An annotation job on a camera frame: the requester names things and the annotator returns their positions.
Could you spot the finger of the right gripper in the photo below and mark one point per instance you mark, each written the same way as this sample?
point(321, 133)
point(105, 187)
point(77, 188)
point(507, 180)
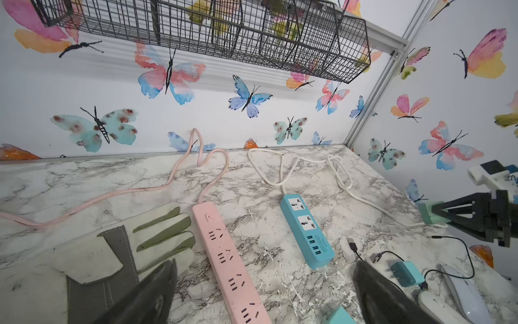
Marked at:
point(475, 206)
point(490, 232)

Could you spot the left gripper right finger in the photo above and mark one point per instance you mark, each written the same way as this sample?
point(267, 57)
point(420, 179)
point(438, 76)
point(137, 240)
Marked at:
point(381, 301)

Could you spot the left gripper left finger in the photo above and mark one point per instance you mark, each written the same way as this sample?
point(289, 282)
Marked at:
point(148, 302)

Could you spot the teal charger plug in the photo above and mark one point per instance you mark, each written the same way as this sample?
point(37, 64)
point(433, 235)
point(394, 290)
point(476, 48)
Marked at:
point(340, 316)

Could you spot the green plug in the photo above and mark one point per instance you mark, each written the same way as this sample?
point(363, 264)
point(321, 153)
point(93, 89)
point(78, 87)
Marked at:
point(427, 215)

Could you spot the white mouse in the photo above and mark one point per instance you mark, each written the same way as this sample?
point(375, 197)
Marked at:
point(439, 310)

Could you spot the teal power strip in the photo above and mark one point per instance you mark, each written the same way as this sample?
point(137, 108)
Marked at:
point(312, 242)

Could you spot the pink power strip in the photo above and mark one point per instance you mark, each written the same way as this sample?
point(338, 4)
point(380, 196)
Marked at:
point(242, 300)

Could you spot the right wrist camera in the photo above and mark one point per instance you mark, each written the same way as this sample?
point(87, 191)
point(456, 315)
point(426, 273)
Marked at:
point(495, 177)

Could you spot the black wire wall basket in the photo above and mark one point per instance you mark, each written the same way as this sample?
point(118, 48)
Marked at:
point(310, 37)

